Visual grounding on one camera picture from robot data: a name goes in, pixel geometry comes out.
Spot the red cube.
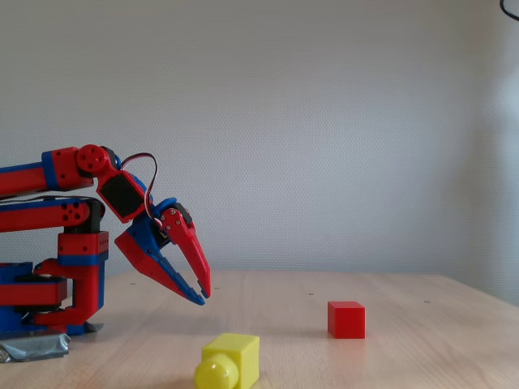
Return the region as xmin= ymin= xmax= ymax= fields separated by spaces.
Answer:
xmin=327 ymin=301 xmax=366 ymax=340

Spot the yellow block with round knob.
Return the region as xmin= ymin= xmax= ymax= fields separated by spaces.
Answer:
xmin=193 ymin=332 xmax=261 ymax=389

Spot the thin black cable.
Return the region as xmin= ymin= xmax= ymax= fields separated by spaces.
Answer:
xmin=499 ymin=0 xmax=519 ymax=22

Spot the red white servo cable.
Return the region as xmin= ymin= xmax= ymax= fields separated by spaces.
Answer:
xmin=119 ymin=152 xmax=167 ymax=230

